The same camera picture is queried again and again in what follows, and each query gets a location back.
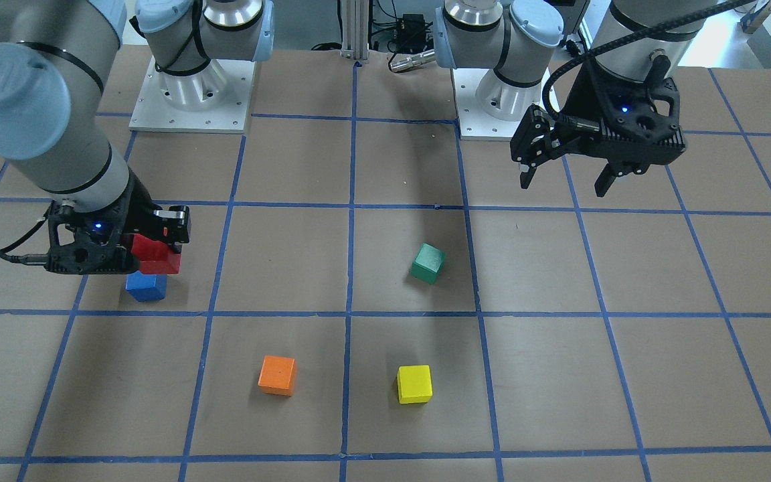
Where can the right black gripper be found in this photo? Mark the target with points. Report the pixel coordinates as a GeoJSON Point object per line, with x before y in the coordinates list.
{"type": "Point", "coordinates": [139, 212]}

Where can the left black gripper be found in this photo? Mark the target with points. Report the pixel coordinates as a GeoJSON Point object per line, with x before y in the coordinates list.
{"type": "Point", "coordinates": [582, 100]}

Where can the red wooden block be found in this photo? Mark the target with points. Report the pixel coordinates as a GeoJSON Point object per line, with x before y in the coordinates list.
{"type": "Point", "coordinates": [156, 257]}

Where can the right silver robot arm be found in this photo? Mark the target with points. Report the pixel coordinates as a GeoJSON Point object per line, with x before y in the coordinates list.
{"type": "Point", "coordinates": [55, 60]}

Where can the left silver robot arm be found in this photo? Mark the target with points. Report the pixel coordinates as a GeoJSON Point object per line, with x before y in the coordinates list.
{"type": "Point", "coordinates": [516, 41]}

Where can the blue wooden block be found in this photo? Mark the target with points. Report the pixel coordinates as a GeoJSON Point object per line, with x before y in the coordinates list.
{"type": "Point", "coordinates": [146, 287]}

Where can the green wooden block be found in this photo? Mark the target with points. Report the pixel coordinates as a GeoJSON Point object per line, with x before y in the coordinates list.
{"type": "Point", "coordinates": [428, 263]}

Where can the orange wooden block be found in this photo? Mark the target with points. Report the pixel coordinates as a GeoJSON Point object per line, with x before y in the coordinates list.
{"type": "Point", "coordinates": [278, 375]}

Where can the yellow wooden block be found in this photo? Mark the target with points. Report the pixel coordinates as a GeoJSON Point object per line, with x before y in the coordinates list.
{"type": "Point", "coordinates": [414, 384]}

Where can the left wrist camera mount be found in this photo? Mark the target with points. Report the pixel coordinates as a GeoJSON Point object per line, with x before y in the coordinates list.
{"type": "Point", "coordinates": [640, 123]}

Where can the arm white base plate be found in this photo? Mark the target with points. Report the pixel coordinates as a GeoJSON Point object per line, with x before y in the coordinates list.
{"type": "Point", "coordinates": [215, 100]}
{"type": "Point", "coordinates": [489, 109]}

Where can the aluminium frame post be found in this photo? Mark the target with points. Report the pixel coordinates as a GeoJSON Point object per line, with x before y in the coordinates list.
{"type": "Point", "coordinates": [355, 24]}

